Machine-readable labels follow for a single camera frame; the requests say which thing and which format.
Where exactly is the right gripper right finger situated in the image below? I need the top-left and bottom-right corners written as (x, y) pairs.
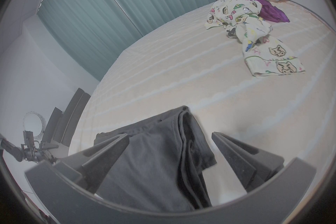
top-left (211, 132), bottom-right (285, 190)

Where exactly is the round white lamp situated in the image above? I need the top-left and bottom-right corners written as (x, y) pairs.
top-left (23, 111), bottom-right (45, 137)

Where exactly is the white printed pyjama garment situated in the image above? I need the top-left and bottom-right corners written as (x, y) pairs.
top-left (205, 0), bottom-right (306, 78)

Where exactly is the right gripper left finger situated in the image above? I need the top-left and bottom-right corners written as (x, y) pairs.
top-left (54, 134), bottom-right (130, 192)

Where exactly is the black chest of drawers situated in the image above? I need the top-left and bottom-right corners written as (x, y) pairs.
top-left (43, 88), bottom-right (91, 147)

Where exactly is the purple garment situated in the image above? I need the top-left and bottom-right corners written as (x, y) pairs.
top-left (247, 0), bottom-right (290, 22)

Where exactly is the bed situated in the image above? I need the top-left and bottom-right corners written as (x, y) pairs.
top-left (67, 0), bottom-right (336, 208)

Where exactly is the black T-shirt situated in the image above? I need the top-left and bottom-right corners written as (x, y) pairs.
top-left (93, 105), bottom-right (218, 213)

